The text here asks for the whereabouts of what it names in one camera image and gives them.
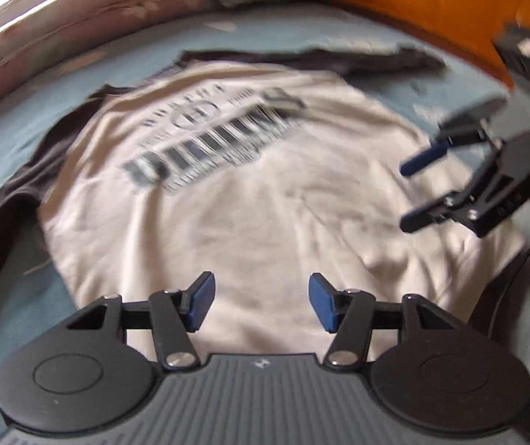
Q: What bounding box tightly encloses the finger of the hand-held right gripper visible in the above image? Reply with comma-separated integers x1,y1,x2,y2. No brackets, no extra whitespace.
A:
399,98,512,178
399,132,530,238

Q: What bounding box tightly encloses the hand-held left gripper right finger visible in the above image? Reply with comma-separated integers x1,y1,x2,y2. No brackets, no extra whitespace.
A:
308,273,465,372

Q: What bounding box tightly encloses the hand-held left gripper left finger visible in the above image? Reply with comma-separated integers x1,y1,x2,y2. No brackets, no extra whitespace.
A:
65,271,217,372

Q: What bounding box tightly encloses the beige sweatshirt with black sleeves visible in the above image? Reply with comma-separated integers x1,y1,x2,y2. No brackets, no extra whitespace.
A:
0,46,530,362

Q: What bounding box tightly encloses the orange wooden headboard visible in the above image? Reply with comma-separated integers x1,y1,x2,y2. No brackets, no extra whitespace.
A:
288,0,530,93

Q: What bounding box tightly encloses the blue floral bed sheet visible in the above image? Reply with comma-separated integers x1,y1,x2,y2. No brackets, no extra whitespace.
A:
0,4,530,445

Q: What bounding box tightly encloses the pink floral folded quilt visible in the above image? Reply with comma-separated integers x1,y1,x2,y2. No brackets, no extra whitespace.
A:
0,0,228,121

